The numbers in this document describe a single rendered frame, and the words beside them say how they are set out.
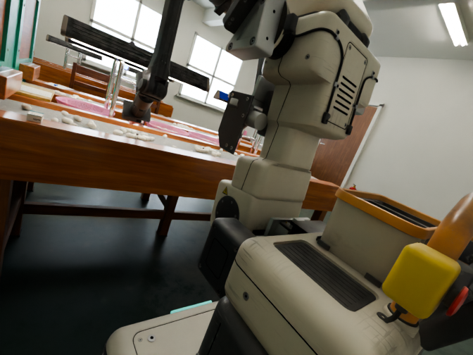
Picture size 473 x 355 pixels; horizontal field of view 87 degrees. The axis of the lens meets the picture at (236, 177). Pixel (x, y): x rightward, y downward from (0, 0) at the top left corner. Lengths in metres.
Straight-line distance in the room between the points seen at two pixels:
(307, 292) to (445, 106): 5.24
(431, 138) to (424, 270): 5.07
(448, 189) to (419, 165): 0.57
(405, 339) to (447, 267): 0.12
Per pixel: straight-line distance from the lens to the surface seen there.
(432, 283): 0.35
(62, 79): 3.91
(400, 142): 5.48
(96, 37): 1.22
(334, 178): 5.78
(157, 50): 0.94
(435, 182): 5.25
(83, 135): 0.95
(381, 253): 0.47
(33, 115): 0.97
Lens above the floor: 0.99
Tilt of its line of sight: 14 degrees down
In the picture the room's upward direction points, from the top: 20 degrees clockwise
